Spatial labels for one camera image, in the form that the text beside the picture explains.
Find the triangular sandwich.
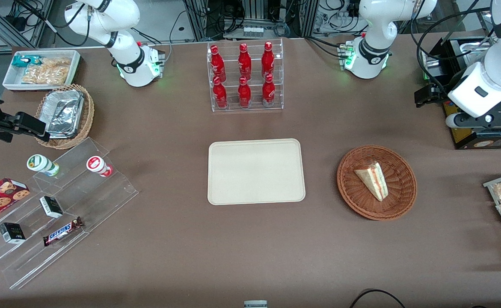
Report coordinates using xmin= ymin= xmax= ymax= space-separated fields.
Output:
xmin=354 ymin=161 xmax=389 ymax=202

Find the tan oval wicker basket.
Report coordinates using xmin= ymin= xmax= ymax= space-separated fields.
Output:
xmin=35 ymin=84 xmax=95 ymax=150

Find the brown round wicker basket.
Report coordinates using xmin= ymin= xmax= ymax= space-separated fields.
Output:
xmin=337 ymin=145 xmax=418 ymax=221

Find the beige rectangular tray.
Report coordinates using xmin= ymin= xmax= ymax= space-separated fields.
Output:
xmin=208 ymin=138 xmax=306 ymax=205

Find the silver foil container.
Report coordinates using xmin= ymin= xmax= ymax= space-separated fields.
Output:
xmin=42 ymin=89 xmax=85 ymax=139

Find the green lid yogurt bottle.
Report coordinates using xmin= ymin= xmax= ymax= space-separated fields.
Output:
xmin=27 ymin=154 xmax=60 ymax=177

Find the white rectangular bin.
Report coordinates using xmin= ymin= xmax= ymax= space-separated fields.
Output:
xmin=2 ymin=50 xmax=81 ymax=92

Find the black yellow food warmer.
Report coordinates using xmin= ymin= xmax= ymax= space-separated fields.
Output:
xmin=421 ymin=36 xmax=501 ymax=150

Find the clear bag of chips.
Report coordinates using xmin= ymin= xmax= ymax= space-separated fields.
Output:
xmin=21 ymin=65 xmax=70 ymax=85
xmin=36 ymin=57 xmax=72 ymax=70

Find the teal snack packet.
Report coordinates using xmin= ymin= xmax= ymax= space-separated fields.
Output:
xmin=12 ymin=55 xmax=44 ymax=68

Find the red cookie box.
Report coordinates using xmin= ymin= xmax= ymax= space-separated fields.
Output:
xmin=0 ymin=178 xmax=31 ymax=228

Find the red lid yogurt bottle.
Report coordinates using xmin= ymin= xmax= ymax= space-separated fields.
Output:
xmin=86 ymin=156 xmax=114 ymax=178

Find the small black white box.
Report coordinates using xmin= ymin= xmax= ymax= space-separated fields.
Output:
xmin=39 ymin=195 xmax=64 ymax=219
xmin=0 ymin=222 xmax=27 ymax=245

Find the clear acrylic stepped display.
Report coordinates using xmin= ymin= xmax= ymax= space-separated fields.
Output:
xmin=0 ymin=137 xmax=140 ymax=290

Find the Snickers chocolate bar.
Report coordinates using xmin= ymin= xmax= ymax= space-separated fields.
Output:
xmin=42 ymin=216 xmax=84 ymax=247

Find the red cola bottle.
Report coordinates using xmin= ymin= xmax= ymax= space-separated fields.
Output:
xmin=212 ymin=76 xmax=228 ymax=109
xmin=262 ymin=74 xmax=276 ymax=107
xmin=210 ymin=45 xmax=227 ymax=82
xmin=261 ymin=41 xmax=276 ymax=78
xmin=238 ymin=43 xmax=252 ymax=80
xmin=237 ymin=76 xmax=252 ymax=109

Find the clear acrylic bottle rack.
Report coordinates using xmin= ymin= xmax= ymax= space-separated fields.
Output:
xmin=207 ymin=38 xmax=284 ymax=113

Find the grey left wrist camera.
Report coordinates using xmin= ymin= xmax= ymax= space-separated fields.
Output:
xmin=445 ymin=102 xmax=501 ymax=129

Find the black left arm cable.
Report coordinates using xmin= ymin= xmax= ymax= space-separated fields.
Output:
xmin=409 ymin=0 xmax=497 ymax=92

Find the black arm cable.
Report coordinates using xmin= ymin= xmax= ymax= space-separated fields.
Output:
xmin=13 ymin=0 xmax=90 ymax=47
xmin=409 ymin=0 xmax=497 ymax=92

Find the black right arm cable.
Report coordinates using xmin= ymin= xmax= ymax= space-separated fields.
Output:
xmin=13 ymin=0 xmax=90 ymax=47

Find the aluminium frame rack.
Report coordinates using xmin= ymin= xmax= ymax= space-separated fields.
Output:
xmin=182 ymin=0 xmax=320 ymax=40

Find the black floor cable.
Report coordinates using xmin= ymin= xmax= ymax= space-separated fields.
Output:
xmin=349 ymin=289 xmax=407 ymax=308

